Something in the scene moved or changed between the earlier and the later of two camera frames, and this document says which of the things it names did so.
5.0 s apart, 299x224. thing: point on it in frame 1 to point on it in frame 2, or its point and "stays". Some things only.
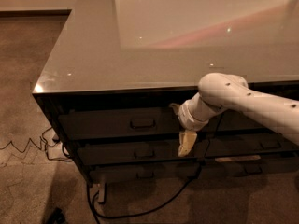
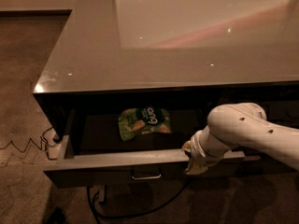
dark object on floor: x=57 y=217 stays
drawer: x=120 y=123 to x=92 y=153
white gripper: x=189 y=119 to x=198 y=153
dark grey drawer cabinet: x=126 y=59 stays
